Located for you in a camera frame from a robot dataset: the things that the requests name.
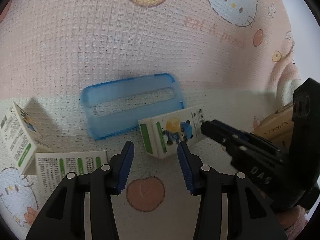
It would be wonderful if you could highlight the person's right forearm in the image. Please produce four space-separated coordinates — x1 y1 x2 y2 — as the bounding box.
275 204 310 238

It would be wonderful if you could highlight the tan cardboard box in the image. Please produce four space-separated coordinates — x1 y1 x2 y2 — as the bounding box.
255 105 294 150

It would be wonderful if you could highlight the white carton with cartoon print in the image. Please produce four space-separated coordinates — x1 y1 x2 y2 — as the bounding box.
138 106 213 160
0 102 54 175
35 151 109 194

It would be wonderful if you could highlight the printed pink blanket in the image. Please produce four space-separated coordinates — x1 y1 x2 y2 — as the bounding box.
0 0 316 240

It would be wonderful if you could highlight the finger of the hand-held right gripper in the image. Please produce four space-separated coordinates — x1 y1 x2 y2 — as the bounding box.
212 120 278 153
201 122 283 167

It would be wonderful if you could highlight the blue translucent plastic case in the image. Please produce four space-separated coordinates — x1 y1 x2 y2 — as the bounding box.
80 73 186 140

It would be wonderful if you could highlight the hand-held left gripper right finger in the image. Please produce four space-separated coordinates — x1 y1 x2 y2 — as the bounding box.
177 141 288 240

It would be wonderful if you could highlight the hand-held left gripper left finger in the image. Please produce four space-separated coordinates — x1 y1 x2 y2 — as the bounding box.
26 141 135 240

